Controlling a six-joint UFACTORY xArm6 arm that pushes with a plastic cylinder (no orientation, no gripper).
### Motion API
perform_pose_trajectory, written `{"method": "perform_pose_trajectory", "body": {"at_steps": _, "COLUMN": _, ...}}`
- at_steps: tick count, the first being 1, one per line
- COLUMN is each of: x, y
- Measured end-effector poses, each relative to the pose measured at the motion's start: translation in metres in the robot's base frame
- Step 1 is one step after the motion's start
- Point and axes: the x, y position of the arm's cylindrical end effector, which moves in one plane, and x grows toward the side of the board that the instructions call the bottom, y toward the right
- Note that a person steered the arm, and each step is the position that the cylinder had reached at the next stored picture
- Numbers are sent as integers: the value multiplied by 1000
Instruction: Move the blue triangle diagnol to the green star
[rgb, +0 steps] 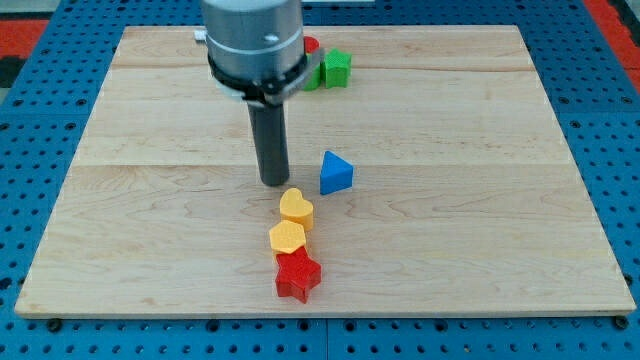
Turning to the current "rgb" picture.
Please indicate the yellow heart block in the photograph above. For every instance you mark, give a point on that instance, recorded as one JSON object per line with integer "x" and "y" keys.
{"x": 294, "y": 207}

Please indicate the green star block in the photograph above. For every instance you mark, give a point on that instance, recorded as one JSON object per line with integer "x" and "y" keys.
{"x": 336, "y": 68}

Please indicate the yellow hexagon block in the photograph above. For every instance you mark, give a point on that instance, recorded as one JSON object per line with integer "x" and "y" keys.
{"x": 286, "y": 237}

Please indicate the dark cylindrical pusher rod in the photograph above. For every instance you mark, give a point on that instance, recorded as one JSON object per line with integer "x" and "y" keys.
{"x": 269, "y": 135}

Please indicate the blue triangle block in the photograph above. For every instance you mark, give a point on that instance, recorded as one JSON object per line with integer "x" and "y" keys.
{"x": 336, "y": 174}

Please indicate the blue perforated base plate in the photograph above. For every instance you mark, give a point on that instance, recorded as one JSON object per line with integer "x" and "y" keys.
{"x": 50, "y": 95}

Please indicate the green round block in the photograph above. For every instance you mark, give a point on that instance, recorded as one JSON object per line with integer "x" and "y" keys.
{"x": 315, "y": 78}

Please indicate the red star block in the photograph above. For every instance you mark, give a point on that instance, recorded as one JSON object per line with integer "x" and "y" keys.
{"x": 297, "y": 275}

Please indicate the small white block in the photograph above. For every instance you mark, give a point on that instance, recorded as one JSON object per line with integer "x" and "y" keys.
{"x": 200, "y": 35}

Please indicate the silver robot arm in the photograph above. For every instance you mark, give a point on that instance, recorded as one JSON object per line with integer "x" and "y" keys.
{"x": 256, "y": 49}

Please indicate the wooden board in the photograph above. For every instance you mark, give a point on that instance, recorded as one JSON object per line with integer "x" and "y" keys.
{"x": 466, "y": 200}

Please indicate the red round block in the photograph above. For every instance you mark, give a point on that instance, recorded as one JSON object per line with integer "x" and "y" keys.
{"x": 311, "y": 44}

